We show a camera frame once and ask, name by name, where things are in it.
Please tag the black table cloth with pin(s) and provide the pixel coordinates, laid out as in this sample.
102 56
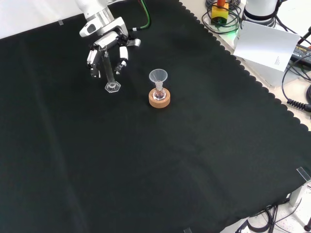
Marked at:
121 150

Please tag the clear plastic funnel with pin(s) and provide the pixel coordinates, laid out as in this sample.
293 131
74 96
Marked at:
158 75

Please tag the white box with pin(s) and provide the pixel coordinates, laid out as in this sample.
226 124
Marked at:
267 75

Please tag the clear graduated cylinder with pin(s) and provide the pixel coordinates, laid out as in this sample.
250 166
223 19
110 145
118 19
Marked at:
112 88

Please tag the round-bottom glass flask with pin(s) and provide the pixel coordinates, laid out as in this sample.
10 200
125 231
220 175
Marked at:
159 93

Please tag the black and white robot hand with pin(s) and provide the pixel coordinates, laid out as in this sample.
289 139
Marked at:
107 30

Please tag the clear tape strip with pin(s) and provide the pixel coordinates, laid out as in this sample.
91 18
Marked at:
304 173

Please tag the yellow stop button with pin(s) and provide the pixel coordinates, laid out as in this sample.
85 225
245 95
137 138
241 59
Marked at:
219 12

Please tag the black power adapter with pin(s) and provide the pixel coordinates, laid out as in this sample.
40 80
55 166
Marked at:
302 52

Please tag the black tripod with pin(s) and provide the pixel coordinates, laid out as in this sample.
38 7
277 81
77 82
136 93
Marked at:
305 36

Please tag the small grey tape piece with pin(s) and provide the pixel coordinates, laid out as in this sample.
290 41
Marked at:
61 22

